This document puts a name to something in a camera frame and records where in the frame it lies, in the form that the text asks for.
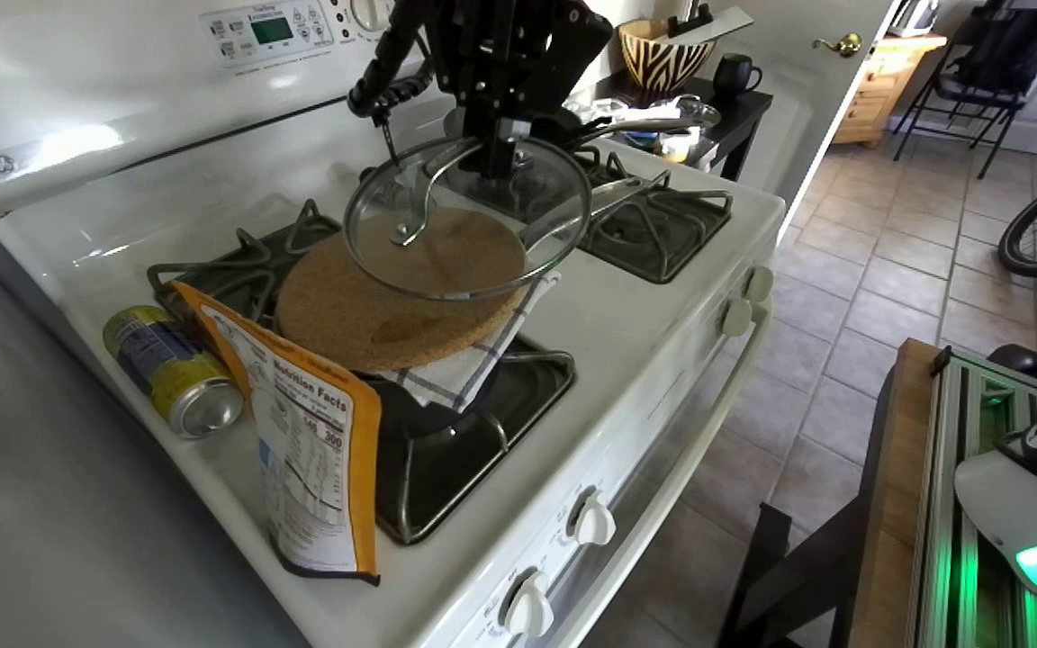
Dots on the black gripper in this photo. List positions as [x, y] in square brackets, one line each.
[520, 55]

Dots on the round cork wooden coaster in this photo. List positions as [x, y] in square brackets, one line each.
[341, 325]

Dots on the white clutter pile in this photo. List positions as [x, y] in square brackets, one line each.
[649, 117]

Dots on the white oven dial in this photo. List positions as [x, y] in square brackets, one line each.
[365, 9]

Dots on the white gas stove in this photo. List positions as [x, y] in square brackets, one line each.
[649, 315]

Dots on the white checked dish towel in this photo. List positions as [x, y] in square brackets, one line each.
[458, 373]

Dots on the black mug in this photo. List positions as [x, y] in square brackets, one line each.
[733, 75]

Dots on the black side table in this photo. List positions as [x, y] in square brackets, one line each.
[742, 128]

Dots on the white stove knob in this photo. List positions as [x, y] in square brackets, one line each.
[528, 605]
[593, 521]
[737, 315]
[757, 282]

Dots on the white door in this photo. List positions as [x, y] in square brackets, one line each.
[809, 113]

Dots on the brass door knob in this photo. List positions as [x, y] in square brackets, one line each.
[844, 44]

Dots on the orange snack bag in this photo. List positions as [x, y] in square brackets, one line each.
[302, 469]

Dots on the wooden cabinet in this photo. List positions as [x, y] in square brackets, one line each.
[892, 91]

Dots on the yellow blue drink can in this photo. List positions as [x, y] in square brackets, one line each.
[170, 365]

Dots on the black stand legs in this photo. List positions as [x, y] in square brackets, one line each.
[773, 561]

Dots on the black folding chair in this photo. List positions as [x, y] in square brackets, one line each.
[998, 49]

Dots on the wooden workbench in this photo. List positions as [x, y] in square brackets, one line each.
[898, 505]

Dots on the white black device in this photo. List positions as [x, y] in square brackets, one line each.
[1009, 505]

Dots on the aluminium frame with green light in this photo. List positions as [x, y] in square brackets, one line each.
[943, 528]

